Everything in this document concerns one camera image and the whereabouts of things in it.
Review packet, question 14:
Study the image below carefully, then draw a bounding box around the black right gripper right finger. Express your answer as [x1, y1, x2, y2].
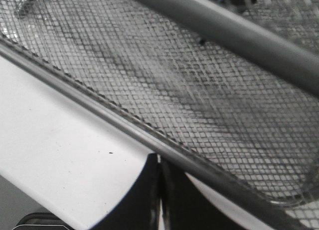
[160, 160, 239, 230]

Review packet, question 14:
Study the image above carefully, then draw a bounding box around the grey metal rack frame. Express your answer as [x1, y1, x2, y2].
[137, 0, 319, 96]

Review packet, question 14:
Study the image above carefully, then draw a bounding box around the silver mesh tray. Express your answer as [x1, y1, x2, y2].
[0, 0, 319, 230]

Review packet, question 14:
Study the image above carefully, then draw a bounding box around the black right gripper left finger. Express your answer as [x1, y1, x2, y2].
[93, 154, 160, 230]

